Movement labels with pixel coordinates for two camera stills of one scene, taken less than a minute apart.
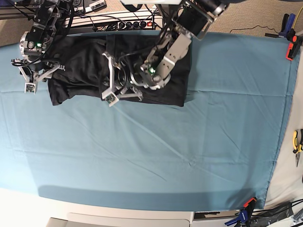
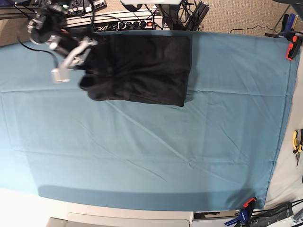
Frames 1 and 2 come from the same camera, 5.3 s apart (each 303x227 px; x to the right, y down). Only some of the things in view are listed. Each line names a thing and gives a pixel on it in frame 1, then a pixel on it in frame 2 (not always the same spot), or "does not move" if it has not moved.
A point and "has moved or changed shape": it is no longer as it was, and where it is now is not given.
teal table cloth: x=215 y=151 does not move
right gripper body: x=32 y=72 to x=79 y=48
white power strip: x=145 y=21 does not move
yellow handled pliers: x=298 y=143 does not move
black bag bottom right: x=262 y=217 does not move
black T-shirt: x=85 y=74 has moved or changed shape
